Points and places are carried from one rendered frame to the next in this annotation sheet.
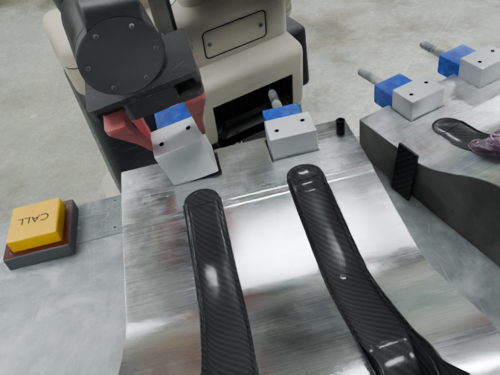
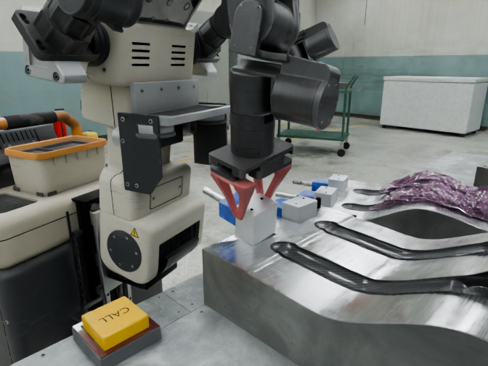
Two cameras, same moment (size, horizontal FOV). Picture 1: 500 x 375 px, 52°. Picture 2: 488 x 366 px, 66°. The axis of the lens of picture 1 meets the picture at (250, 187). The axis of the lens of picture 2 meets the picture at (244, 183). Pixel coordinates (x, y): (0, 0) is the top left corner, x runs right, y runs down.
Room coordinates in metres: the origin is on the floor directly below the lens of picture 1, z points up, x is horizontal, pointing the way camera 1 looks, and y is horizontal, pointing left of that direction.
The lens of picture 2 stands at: (0.06, 0.42, 1.13)
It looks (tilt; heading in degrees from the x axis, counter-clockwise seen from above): 17 degrees down; 318
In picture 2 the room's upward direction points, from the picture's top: straight up
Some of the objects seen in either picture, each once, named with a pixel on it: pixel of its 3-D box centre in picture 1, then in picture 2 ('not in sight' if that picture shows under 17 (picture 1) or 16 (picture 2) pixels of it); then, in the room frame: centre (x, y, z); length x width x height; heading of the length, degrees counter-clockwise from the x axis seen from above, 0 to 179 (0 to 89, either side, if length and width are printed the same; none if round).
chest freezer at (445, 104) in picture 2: not in sight; (430, 104); (2.89, -6.70, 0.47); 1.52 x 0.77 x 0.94; 1
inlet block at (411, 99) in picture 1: (391, 91); (303, 198); (0.55, -0.21, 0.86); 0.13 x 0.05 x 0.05; 20
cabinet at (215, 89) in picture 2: not in sight; (199, 75); (5.51, -3.54, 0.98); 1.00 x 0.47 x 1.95; 91
